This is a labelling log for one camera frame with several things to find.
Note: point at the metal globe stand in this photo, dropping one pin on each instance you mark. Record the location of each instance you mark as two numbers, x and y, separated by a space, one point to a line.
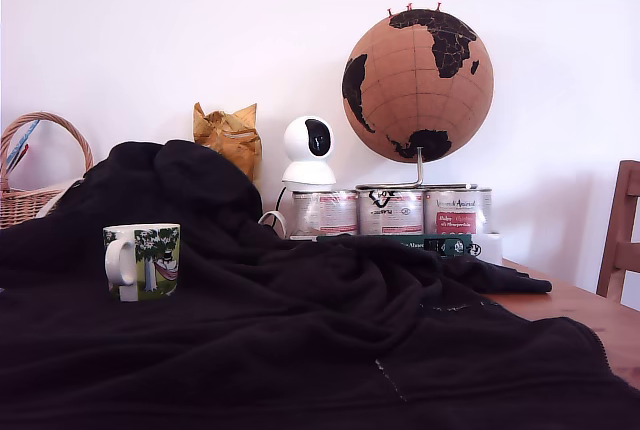
419 170

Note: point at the silver tin script red label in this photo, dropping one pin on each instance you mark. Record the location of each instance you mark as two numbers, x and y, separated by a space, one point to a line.
457 210

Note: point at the white dome security camera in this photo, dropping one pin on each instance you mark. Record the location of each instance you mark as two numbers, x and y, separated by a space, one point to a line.
300 142

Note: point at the black fleece blanket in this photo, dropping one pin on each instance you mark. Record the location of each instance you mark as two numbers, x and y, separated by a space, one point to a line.
300 330

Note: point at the silver tin black logo label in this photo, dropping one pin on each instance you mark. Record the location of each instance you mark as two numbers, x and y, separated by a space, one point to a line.
391 210

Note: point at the red pen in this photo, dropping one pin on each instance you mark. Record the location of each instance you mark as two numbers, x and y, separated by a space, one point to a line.
20 152

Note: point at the wooden chair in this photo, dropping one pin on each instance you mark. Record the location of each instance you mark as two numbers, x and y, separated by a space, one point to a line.
627 250

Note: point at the crumpled brown paper bag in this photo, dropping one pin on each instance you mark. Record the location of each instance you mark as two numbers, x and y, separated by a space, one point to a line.
231 142

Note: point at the green illustrated coffee mug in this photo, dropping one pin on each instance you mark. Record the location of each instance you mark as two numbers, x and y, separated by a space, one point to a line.
150 260

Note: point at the blue pen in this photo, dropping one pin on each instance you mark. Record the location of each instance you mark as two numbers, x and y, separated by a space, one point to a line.
30 129

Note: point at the dark green flat box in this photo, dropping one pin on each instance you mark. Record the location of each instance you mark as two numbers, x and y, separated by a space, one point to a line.
450 244

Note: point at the white box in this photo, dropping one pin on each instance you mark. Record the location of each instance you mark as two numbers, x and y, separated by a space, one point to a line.
489 247

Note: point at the silver tin red white label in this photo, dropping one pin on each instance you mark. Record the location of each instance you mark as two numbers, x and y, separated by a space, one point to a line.
325 212

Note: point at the cork globe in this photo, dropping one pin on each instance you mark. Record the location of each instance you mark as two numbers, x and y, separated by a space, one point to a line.
415 90

